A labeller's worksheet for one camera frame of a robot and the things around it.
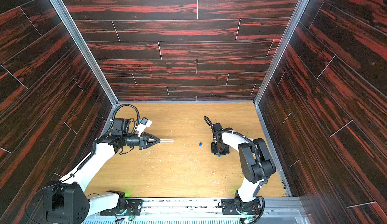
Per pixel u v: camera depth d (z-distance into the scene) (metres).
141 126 0.69
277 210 0.73
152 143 0.72
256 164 0.41
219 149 0.77
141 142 0.67
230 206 0.74
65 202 0.40
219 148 0.77
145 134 0.72
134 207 0.74
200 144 0.96
